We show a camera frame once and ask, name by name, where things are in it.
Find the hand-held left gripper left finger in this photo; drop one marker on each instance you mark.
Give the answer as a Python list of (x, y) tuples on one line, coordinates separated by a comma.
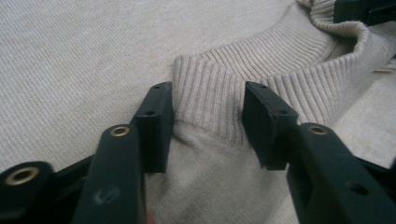
[(155, 137)]

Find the beige knit sweater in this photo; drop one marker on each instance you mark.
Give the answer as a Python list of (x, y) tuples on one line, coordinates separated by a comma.
[(93, 62)]

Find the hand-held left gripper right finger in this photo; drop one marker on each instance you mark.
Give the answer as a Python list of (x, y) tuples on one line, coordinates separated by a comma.
[(267, 130)]

